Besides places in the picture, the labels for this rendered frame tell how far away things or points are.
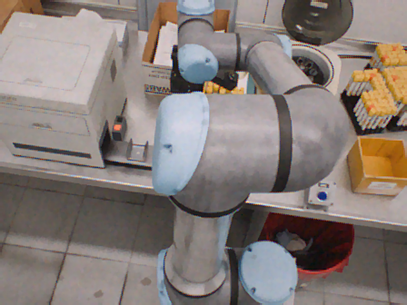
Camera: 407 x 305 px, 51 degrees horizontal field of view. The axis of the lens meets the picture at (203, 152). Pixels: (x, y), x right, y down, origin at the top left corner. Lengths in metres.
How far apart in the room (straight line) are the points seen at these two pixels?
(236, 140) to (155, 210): 1.73
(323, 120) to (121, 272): 1.67
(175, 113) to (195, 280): 0.38
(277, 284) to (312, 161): 0.40
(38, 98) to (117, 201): 1.21
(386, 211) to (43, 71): 0.99
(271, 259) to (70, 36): 0.74
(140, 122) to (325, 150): 0.93
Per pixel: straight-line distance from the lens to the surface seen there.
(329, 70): 1.42
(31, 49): 1.18
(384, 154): 1.40
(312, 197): 1.20
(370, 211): 1.30
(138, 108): 1.38
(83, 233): 2.15
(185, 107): 0.46
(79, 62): 1.11
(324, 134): 0.48
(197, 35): 0.84
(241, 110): 0.46
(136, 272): 2.05
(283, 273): 0.84
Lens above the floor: 1.96
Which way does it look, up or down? 58 degrees down
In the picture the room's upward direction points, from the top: 5 degrees clockwise
